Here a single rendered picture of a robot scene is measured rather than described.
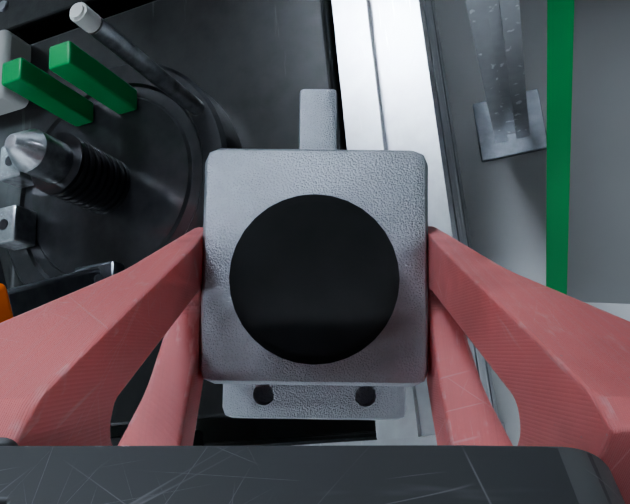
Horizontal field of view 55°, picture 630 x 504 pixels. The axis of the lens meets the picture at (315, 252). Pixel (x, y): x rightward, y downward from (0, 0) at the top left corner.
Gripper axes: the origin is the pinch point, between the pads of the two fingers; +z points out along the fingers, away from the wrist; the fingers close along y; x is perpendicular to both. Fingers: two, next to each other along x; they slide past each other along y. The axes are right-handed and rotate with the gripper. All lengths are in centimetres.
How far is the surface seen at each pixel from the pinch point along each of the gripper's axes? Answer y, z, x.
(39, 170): 12.1, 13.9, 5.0
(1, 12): 20.8, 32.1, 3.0
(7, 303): 11.6, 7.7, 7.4
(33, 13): 18.1, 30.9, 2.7
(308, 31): 0.3, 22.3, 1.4
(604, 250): -9.9, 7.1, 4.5
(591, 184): -9.0, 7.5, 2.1
